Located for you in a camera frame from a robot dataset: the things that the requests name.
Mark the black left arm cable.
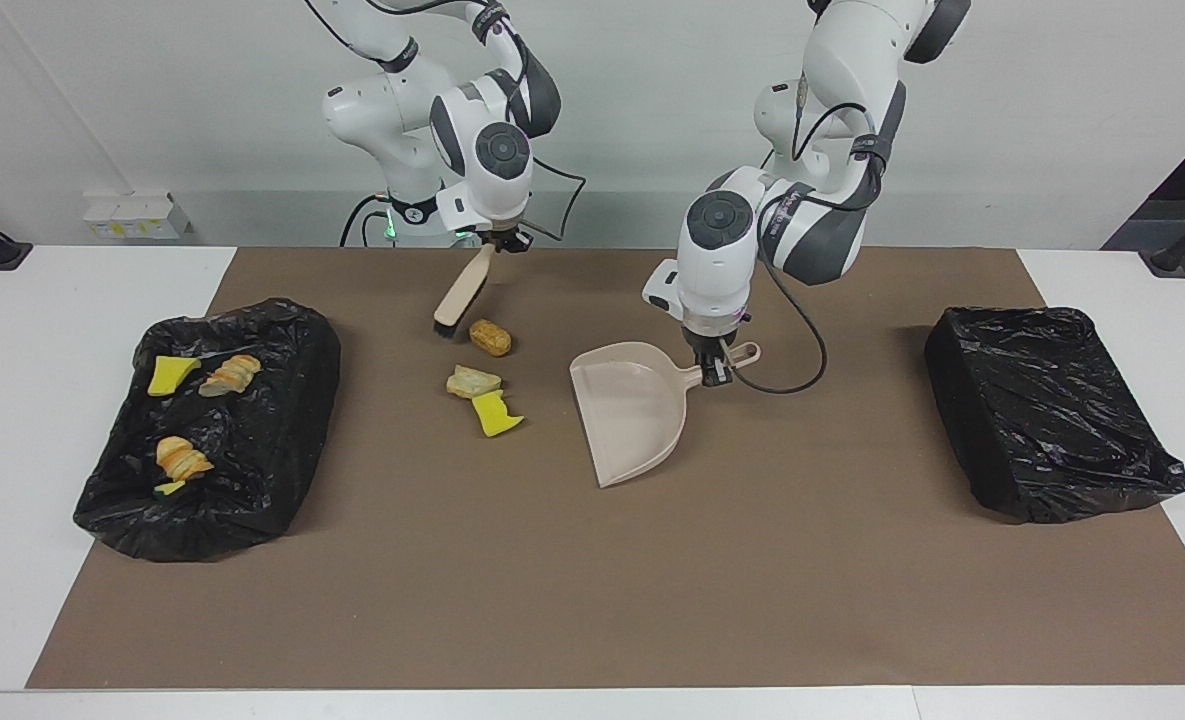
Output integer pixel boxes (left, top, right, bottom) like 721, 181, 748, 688
752, 60, 888, 396

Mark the black bag lined bin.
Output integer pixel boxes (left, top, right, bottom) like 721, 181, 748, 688
924, 305, 1185, 525
72, 297, 342, 563

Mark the brown table mat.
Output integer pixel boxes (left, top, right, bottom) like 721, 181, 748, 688
27, 246, 1185, 691

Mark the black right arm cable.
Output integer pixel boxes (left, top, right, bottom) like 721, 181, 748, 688
307, 0, 588, 241

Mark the brown peanut shaped bread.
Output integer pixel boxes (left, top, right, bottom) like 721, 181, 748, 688
468, 319, 513, 358

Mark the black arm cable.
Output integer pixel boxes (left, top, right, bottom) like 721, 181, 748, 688
752, 60, 888, 396
307, 0, 588, 241

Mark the beige hand brush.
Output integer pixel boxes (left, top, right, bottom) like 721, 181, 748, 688
433, 243, 498, 337

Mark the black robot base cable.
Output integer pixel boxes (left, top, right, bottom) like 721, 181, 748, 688
340, 195, 393, 248

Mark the beige plastic dustpan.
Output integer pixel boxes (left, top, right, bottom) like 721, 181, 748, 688
569, 341, 762, 489

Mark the white wall socket box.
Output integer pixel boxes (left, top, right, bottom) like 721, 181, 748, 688
83, 192, 193, 241

